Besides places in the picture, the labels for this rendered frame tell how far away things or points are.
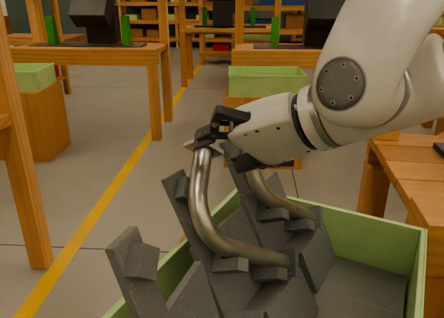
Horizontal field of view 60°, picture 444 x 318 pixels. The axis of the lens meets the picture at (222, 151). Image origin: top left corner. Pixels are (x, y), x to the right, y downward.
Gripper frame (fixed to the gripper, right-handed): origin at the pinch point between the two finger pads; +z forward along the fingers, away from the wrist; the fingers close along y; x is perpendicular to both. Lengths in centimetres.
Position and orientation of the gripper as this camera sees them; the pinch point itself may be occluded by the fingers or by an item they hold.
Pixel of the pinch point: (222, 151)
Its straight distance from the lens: 58.1
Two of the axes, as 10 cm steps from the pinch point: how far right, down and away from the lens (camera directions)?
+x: -1.1, 8.7, -4.8
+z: -7.3, 2.5, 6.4
